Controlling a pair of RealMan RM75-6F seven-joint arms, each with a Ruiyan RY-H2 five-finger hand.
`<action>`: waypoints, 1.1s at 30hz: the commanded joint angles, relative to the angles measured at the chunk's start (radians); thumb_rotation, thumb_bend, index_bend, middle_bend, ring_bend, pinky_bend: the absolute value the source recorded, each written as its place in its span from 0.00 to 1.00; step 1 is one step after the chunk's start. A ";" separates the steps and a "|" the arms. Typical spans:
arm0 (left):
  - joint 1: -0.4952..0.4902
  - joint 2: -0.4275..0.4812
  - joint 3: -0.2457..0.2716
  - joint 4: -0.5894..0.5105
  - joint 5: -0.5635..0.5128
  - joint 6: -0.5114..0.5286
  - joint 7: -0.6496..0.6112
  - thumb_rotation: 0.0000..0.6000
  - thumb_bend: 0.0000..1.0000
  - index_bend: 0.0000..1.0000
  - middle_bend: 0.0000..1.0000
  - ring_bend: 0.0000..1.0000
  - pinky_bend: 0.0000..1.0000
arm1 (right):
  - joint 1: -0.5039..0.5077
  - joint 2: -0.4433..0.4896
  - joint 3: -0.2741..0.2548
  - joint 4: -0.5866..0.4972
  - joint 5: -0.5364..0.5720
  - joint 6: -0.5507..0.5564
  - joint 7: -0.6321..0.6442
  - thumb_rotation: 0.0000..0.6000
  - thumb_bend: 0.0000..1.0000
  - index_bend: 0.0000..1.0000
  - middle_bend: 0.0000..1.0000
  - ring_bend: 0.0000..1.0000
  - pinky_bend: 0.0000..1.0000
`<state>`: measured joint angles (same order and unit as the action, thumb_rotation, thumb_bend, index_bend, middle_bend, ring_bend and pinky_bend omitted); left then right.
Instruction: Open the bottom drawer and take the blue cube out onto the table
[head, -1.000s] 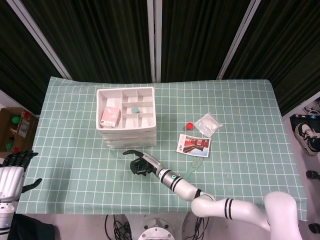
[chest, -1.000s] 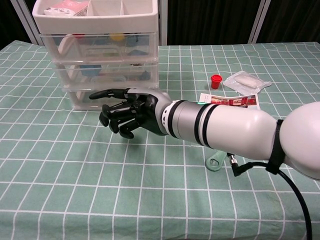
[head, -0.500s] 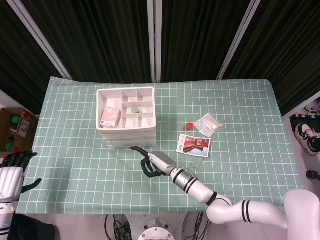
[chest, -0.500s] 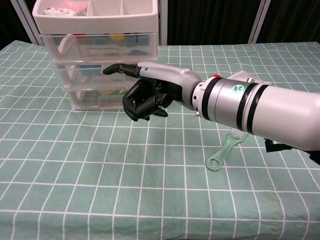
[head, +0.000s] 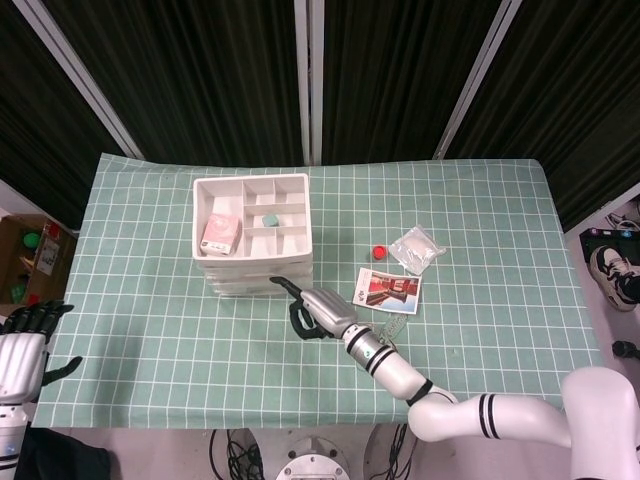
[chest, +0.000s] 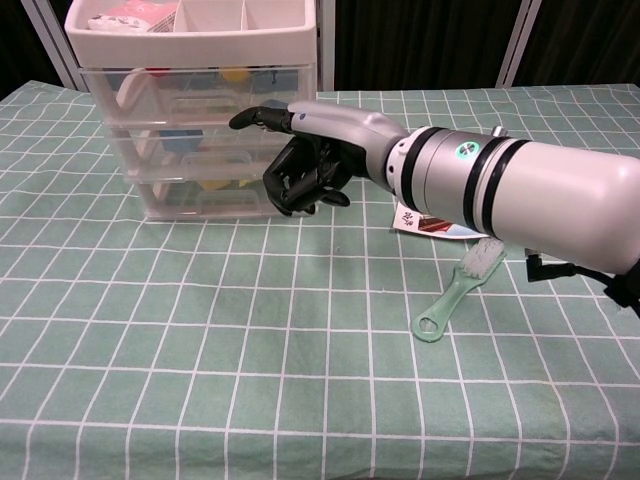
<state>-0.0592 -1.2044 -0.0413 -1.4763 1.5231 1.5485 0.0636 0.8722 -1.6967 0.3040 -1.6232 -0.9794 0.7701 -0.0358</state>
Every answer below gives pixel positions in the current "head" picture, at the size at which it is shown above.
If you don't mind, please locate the white plastic drawer organizer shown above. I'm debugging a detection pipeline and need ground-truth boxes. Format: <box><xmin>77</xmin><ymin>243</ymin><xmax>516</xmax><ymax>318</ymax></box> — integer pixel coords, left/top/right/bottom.
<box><xmin>192</xmin><ymin>172</ymin><xmax>316</xmax><ymax>300</ymax></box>

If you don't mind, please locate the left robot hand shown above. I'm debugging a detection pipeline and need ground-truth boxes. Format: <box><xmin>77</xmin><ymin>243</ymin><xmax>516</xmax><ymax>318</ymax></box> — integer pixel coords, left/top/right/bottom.
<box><xmin>0</xmin><ymin>299</ymin><xmax>84</xmax><ymax>407</ymax></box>

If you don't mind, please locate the pink tissue pack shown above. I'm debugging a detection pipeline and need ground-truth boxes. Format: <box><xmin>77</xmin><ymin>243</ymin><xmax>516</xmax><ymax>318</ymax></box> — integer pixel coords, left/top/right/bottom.
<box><xmin>200</xmin><ymin>213</ymin><xmax>244</xmax><ymax>257</ymax></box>

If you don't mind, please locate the black and white sneaker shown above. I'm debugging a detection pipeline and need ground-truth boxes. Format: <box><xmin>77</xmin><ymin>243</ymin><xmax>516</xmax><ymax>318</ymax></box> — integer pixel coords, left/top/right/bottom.
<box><xmin>588</xmin><ymin>244</ymin><xmax>640</xmax><ymax>313</ymax></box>

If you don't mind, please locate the black cable bundle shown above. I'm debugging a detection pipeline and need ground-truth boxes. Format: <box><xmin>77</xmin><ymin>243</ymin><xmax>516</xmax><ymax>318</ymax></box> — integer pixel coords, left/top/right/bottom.
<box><xmin>368</xmin><ymin>423</ymin><xmax>419</xmax><ymax>480</ymax></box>
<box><xmin>208</xmin><ymin>427</ymin><xmax>274</xmax><ymax>480</ymax></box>

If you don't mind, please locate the black curtain partition panel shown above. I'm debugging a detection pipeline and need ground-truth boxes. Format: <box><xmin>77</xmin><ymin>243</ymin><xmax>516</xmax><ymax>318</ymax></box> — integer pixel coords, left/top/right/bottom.
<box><xmin>433</xmin><ymin>0</ymin><xmax>640</xmax><ymax>234</ymax></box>
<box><xmin>0</xmin><ymin>0</ymin><xmax>147</xmax><ymax>231</ymax></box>
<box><xmin>14</xmin><ymin>0</ymin><xmax>324</xmax><ymax>166</ymax></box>
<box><xmin>294</xmin><ymin>0</ymin><xmax>524</xmax><ymax>165</ymax></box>

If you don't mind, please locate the green checked tablecloth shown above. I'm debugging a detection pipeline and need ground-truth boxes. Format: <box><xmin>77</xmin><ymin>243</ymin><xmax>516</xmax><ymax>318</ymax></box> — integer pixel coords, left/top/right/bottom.
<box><xmin>29</xmin><ymin>151</ymin><xmax>609</xmax><ymax>432</ymax></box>

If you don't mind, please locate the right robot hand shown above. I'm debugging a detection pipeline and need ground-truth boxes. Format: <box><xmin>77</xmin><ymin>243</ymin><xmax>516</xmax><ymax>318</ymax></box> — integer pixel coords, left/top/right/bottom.
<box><xmin>269</xmin><ymin>273</ymin><xmax>359</xmax><ymax>343</ymax></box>

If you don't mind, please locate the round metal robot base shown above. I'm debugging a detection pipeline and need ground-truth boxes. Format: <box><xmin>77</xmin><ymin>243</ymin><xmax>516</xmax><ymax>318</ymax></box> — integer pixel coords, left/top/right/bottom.
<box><xmin>274</xmin><ymin>436</ymin><xmax>352</xmax><ymax>480</ymax></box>

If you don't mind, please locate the red building postcard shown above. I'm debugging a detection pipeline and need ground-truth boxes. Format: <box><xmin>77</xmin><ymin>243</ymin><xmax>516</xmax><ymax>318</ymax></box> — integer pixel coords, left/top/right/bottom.
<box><xmin>350</xmin><ymin>266</ymin><xmax>426</xmax><ymax>316</ymax></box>

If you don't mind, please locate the black cloth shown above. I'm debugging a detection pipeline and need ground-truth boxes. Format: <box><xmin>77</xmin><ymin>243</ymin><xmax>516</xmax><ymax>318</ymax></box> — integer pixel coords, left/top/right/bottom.
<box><xmin>13</xmin><ymin>423</ymin><xmax>112</xmax><ymax>480</ymax></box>

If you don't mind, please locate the black device with lights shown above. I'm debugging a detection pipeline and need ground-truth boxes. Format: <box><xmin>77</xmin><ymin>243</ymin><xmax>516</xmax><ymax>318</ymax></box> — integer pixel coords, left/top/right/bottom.
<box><xmin>578</xmin><ymin>219</ymin><xmax>640</xmax><ymax>264</ymax></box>

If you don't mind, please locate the brown cardboard box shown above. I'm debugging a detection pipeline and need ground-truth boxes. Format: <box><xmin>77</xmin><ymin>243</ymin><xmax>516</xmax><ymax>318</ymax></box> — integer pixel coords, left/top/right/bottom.
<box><xmin>0</xmin><ymin>213</ymin><xmax>79</xmax><ymax>307</ymax></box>

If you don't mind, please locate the clear packet with white gauze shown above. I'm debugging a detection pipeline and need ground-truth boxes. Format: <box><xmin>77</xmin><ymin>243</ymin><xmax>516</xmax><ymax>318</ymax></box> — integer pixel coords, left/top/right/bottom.
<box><xmin>388</xmin><ymin>224</ymin><xmax>447</xmax><ymax>276</ymax></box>

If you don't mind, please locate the clear plastic container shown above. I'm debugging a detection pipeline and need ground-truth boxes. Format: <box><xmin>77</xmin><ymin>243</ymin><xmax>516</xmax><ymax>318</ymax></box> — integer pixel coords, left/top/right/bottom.
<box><xmin>202</xmin><ymin>271</ymin><xmax>315</xmax><ymax>287</ymax></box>
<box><xmin>196</xmin><ymin>255</ymin><xmax>315</xmax><ymax>275</ymax></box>
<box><xmin>209</xmin><ymin>282</ymin><xmax>315</xmax><ymax>300</ymax></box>

